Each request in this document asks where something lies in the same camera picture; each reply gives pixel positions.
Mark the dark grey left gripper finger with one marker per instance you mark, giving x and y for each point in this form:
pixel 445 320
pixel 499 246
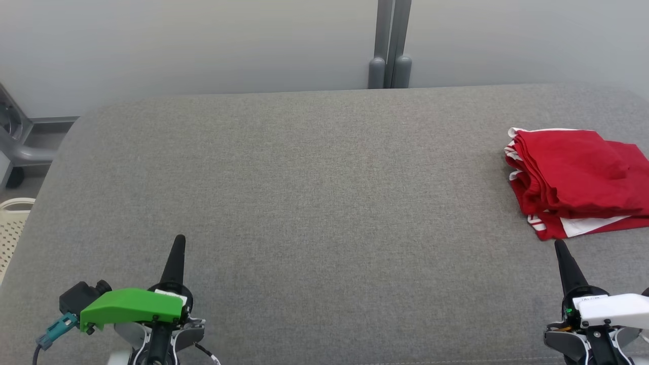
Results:
pixel 175 263

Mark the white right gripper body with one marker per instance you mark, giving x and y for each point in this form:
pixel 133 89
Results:
pixel 613 310

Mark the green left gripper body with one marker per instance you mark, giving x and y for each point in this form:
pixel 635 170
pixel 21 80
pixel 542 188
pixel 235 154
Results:
pixel 127 304

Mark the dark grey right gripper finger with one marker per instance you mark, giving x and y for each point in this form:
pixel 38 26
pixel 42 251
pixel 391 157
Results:
pixel 570 268

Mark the red Bulls 23 jersey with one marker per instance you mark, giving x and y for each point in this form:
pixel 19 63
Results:
pixel 550 230

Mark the red shorts with white trim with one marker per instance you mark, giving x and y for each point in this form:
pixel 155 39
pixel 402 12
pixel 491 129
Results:
pixel 568 162

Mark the cream perforated laundry basket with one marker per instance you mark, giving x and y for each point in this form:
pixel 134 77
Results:
pixel 12 228

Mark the grey fabric sofa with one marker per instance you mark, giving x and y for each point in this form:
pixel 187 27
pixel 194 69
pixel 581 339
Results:
pixel 304 203

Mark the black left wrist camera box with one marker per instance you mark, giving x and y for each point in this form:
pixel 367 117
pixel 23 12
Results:
pixel 81 296

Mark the grey partition post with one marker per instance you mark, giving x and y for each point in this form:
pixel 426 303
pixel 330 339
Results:
pixel 390 40

